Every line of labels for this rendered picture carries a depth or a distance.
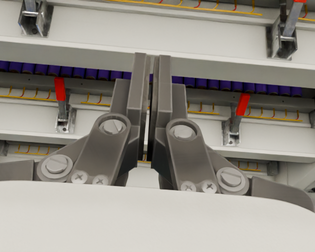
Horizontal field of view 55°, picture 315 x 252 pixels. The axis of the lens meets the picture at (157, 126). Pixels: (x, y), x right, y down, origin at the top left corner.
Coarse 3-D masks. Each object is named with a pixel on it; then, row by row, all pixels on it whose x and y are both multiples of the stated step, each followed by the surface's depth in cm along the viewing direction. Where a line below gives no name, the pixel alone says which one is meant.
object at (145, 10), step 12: (12, 0) 33; (48, 0) 33; (60, 0) 33; (72, 0) 33; (132, 12) 34; (144, 12) 34; (156, 12) 34; (168, 12) 34; (180, 12) 34; (192, 12) 34; (252, 24) 35; (264, 24) 35; (300, 24) 34; (312, 24) 35
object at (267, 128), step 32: (0, 64) 49; (32, 64) 49; (0, 96) 49; (32, 96) 49; (64, 96) 44; (96, 96) 50; (192, 96) 49; (224, 96) 49; (256, 96) 50; (288, 96) 50; (0, 128) 47; (32, 128) 48; (64, 128) 48; (224, 128) 50; (256, 128) 51; (288, 128) 51; (288, 160) 53
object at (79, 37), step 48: (0, 0) 33; (96, 0) 34; (144, 0) 35; (192, 0) 35; (0, 48) 33; (48, 48) 33; (96, 48) 32; (144, 48) 33; (192, 48) 33; (240, 48) 34
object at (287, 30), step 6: (294, 0) 30; (300, 0) 30; (294, 6) 30; (300, 6) 30; (294, 12) 31; (288, 18) 31; (294, 18) 31; (288, 24) 31; (294, 24) 31; (282, 30) 32; (288, 30) 32; (288, 36) 32
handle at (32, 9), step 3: (27, 0) 30; (30, 0) 30; (33, 0) 30; (27, 3) 30; (30, 3) 30; (33, 3) 30; (36, 3) 31; (27, 6) 30; (30, 6) 30; (33, 6) 30; (36, 6) 31; (27, 9) 31; (30, 9) 31; (33, 9) 31; (36, 9) 31
